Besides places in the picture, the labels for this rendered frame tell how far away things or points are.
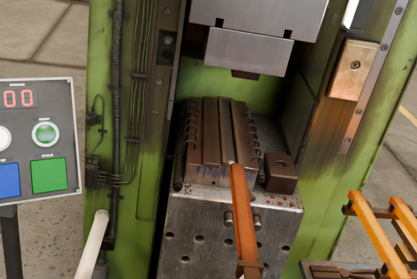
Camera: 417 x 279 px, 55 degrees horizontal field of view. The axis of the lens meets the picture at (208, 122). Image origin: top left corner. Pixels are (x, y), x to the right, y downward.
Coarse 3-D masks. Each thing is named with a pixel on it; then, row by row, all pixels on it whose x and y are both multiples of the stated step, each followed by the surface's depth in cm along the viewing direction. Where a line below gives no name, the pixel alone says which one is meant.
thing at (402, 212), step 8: (392, 200) 110; (400, 200) 110; (400, 208) 106; (408, 208) 107; (400, 216) 106; (408, 216) 104; (408, 224) 102; (416, 224) 102; (416, 232) 99; (416, 240) 99
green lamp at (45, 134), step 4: (40, 128) 91; (44, 128) 92; (48, 128) 92; (52, 128) 93; (36, 132) 91; (40, 132) 91; (44, 132) 92; (48, 132) 92; (52, 132) 93; (36, 136) 91; (40, 136) 91; (44, 136) 92; (48, 136) 92; (52, 136) 93; (40, 140) 91; (44, 140) 92; (48, 140) 92; (52, 140) 93
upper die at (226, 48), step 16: (208, 32) 93; (224, 32) 92; (240, 32) 92; (208, 48) 94; (224, 48) 94; (240, 48) 94; (256, 48) 94; (272, 48) 94; (288, 48) 94; (208, 64) 96; (224, 64) 96; (240, 64) 96; (256, 64) 96; (272, 64) 96
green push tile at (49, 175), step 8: (40, 160) 91; (48, 160) 92; (56, 160) 93; (64, 160) 93; (32, 168) 90; (40, 168) 91; (48, 168) 92; (56, 168) 93; (64, 168) 93; (32, 176) 90; (40, 176) 91; (48, 176) 92; (56, 176) 93; (64, 176) 93; (32, 184) 90; (40, 184) 91; (48, 184) 92; (56, 184) 93; (64, 184) 93; (40, 192) 91
